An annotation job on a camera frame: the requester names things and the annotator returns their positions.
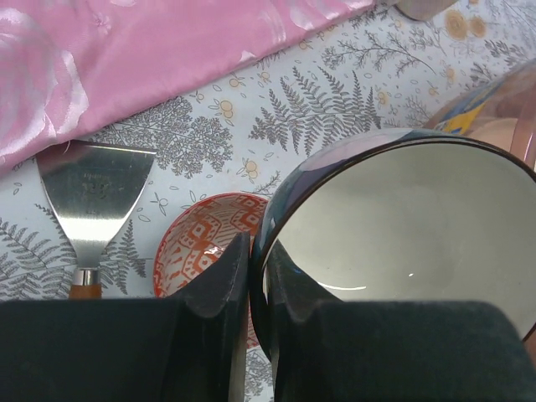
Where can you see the pink mug purple inside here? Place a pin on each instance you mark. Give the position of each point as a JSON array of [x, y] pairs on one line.
[[422, 10]]

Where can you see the pink satin cloth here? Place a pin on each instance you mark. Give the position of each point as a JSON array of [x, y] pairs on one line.
[[69, 68]]

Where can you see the red patterned small bowl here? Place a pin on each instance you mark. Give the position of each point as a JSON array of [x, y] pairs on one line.
[[198, 237]]

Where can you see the dark blue white bowl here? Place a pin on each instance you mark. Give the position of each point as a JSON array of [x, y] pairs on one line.
[[404, 215]]

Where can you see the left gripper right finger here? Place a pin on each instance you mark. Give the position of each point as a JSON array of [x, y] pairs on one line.
[[324, 349]]

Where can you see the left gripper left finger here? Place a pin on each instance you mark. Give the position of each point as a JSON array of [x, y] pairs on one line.
[[189, 346]]

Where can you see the pink transparent plastic bin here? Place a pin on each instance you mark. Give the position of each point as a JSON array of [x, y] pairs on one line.
[[500, 112]]

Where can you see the metal spatula wooden handle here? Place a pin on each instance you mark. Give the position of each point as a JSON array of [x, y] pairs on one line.
[[92, 189]]

